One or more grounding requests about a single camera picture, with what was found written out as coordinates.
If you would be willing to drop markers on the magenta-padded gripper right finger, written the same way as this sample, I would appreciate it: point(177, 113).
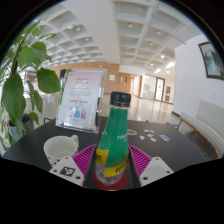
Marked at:
point(154, 169)

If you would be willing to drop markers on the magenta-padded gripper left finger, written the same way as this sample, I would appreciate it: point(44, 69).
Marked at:
point(68, 170)

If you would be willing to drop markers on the green plastic drink bottle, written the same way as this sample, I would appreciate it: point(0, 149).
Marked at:
point(113, 140)

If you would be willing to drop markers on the white dotted mug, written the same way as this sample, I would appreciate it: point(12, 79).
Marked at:
point(55, 155)

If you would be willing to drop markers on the small blue card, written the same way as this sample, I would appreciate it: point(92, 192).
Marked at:
point(164, 137)

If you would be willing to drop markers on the flat round red coaster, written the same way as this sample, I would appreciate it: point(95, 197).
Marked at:
point(121, 183)

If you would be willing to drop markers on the round colourful sticker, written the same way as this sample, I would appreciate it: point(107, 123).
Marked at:
point(132, 132)

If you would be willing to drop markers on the clear acrylic sign stand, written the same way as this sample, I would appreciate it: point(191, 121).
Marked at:
point(81, 100)

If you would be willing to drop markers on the long white bench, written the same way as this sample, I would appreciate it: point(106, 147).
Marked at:
point(210, 123)

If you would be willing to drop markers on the green leafy potted plant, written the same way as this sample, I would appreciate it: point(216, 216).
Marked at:
point(13, 96)

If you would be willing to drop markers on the dark framed landscape painting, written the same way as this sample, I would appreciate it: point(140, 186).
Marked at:
point(213, 61)

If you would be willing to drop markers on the recessed ceiling lights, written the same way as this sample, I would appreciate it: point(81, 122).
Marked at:
point(130, 25)

